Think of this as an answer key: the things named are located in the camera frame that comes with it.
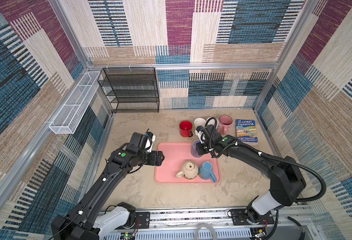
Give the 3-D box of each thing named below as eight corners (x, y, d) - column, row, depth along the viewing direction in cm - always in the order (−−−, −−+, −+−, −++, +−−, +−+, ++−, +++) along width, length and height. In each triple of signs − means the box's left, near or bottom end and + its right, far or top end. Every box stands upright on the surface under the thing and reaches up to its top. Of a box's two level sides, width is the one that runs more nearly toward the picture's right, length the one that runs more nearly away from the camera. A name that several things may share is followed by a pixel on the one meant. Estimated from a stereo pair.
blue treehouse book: (235, 142, 105) (237, 138, 101) (235, 122, 117) (237, 117, 113) (254, 146, 103) (257, 142, 99) (252, 124, 115) (255, 120, 111)
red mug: (187, 140, 105) (187, 133, 98) (177, 132, 109) (176, 124, 102) (195, 133, 108) (196, 125, 101) (185, 125, 113) (186, 117, 106)
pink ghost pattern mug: (214, 138, 106) (218, 128, 97) (218, 124, 114) (221, 113, 105) (226, 141, 104) (230, 131, 95) (228, 126, 112) (233, 116, 103)
